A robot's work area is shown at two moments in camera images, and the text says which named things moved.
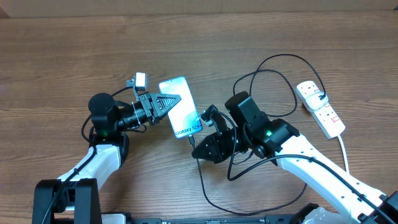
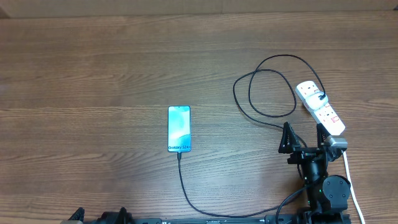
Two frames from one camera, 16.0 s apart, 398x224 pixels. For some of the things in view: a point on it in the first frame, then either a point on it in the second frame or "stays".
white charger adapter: [316, 101] stays
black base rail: [283, 218] stays
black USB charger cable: [199, 170] → [196, 208]
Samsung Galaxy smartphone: [183, 117] → [179, 128]
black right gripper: [219, 154] → [301, 153]
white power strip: [325, 116] stays
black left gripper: [153, 99] → [121, 216]
